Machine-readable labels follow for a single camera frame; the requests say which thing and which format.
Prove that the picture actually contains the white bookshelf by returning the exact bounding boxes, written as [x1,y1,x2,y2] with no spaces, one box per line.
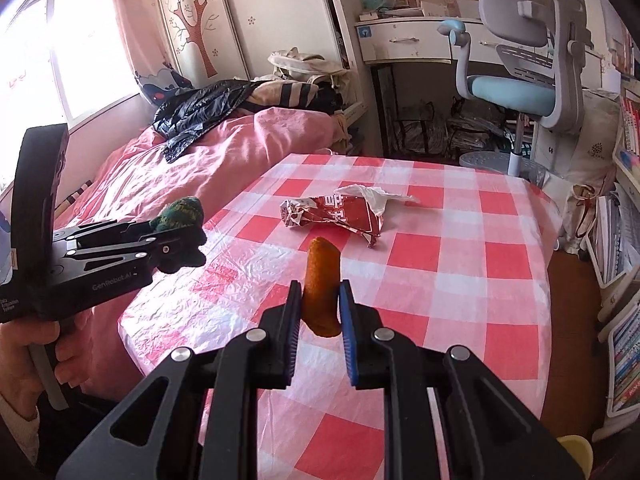
[585,25,640,441]

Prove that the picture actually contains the white wardrobe with tree print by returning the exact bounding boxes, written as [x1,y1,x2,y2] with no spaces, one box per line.
[152,0,351,91]

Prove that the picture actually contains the red snack wrapper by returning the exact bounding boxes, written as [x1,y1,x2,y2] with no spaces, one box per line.
[279,185,420,250]

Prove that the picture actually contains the row of upright books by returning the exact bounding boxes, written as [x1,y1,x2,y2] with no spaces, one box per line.
[620,95,640,156]

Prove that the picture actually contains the stack of colourful books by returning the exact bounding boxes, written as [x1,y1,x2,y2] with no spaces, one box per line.
[607,310,640,411]

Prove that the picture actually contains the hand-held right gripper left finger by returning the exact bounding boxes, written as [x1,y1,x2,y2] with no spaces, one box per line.
[56,280,303,480]

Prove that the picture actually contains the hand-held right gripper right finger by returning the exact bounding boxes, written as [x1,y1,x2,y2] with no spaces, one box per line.
[337,280,586,480]

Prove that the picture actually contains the beige striped cloth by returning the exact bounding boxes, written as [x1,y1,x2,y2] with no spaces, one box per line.
[250,80,321,108]

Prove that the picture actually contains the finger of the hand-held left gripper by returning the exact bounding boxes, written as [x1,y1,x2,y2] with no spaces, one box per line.
[65,227,207,271]
[52,220,166,248]

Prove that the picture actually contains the pink blanket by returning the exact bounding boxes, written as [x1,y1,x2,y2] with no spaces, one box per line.
[52,109,351,396]

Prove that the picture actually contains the red checkered tablecloth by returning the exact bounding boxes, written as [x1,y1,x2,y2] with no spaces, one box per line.
[117,152,558,480]

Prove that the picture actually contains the clear plastic storage bag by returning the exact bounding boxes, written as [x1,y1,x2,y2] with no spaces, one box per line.
[392,102,448,156]
[447,110,516,158]

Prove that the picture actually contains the person's dark pants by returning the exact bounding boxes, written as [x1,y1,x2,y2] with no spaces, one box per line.
[35,392,136,480]

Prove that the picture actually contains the window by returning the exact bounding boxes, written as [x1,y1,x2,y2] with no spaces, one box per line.
[0,0,138,186]

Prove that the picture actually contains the pink curtain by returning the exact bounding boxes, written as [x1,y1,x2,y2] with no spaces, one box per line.
[107,0,181,111]

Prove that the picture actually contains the black puffer jacket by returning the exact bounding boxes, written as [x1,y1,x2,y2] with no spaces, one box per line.
[152,80,261,162]

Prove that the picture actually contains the short orange sausage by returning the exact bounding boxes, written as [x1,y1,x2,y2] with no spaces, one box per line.
[306,237,342,337]

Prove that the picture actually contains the white bed frame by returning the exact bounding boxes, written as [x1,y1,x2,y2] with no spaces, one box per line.
[330,100,366,156]

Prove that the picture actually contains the yellow bin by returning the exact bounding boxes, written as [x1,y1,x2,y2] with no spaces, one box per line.
[556,435,594,480]

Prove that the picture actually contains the green knitted toy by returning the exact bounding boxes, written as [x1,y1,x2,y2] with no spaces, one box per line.
[151,196,207,275]

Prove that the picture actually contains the person's left forearm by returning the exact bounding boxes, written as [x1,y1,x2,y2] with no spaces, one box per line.
[0,395,41,466]

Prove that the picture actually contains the person's left hand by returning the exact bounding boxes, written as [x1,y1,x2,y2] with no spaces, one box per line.
[0,320,93,401]

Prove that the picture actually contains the beige tote bag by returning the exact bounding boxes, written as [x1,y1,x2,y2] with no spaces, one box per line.
[562,90,623,253]

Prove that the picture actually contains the white desk hutch shelf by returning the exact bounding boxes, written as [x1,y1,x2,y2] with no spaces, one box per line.
[320,0,491,71]

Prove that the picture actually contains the grey and blue desk chair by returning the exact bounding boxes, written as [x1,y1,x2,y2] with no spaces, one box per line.
[437,0,598,177]

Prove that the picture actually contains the white desk with drawer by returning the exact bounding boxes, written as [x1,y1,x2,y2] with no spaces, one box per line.
[355,0,616,161]

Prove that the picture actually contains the beige canvas bag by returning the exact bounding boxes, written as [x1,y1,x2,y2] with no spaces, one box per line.
[267,49,351,86]

